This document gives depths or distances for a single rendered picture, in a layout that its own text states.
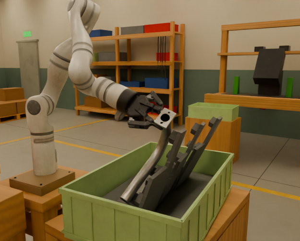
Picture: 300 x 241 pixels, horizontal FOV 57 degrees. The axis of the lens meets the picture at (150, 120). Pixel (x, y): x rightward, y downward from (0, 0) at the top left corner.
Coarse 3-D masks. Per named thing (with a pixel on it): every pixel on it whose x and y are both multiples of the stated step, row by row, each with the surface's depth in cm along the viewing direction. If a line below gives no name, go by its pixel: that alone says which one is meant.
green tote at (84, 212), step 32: (128, 160) 121; (160, 160) 138; (224, 160) 123; (64, 192) 86; (96, 192) 103; (224, 192) 111; (64, 224) 89; (96, 224) 82; (128, 224) 77; (160, 224) 72; (192, 224) 76
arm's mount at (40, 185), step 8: (16, 176) 115; (24, 176) 115; (32, 176) 115; (40, 176) 115; (48, 176) 114; (56, 176) 114; (64, 176) 115; (72, 176) 119; (16, 184) 111; (24, 184) 108; (32, 184) 107; (40, 184) 106; (48, 184) 107; (56, 184) 111; (64, 184) 115; (32, 192) 107; (40, 192) 105; (48, 192) 108
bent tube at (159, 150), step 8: (168, 112) 79; (160, 120) 77; (168, 120) 77; (168, 128) 80; (168, 136) 84; (160, 144) 86; (160, 152) 86; (152, 160) 85; (144, 168) 84; (152, 168) 85; (136, 176) 83; (144, 176) 83; (136, 184) 81; (128, 192) 80; (128, 200) 79
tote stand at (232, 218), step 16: (240, 192) 122; (224, 208) 108; (240, 208) 113; (48, 224) 97; (224, 224) 98; (240, 224) 116; (48, 240) 99; (64, 240) 92; (208, 240) 88; (224, 240) 101; (240, 240) 119
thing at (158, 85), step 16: (96, 32) 673; (128, 32) 621; (144, 32) 597; (160, 32) 573; (176, 32) 569; (128, 48) 678; (96, 64) 681; (112, 64) 653; (128, 64) 627; (144, 64) 602; (160, 64) 579; (112, 80) 675; (128, 80) 694; (160, 80) 593; (176, 80) 611; (112, 112) 677; (176, 112) 630
